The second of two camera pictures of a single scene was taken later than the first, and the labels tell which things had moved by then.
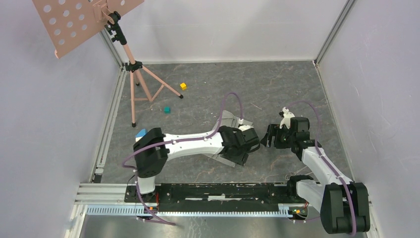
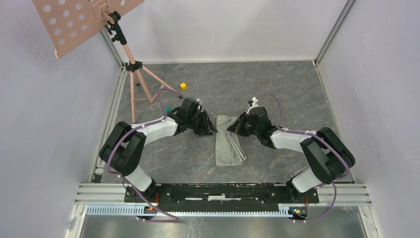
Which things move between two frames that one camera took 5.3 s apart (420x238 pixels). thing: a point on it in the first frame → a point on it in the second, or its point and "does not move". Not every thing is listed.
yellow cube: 183,86 does not move
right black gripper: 266,140 → 234,127
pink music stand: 66,23 does not move
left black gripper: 241,158 → 207,125
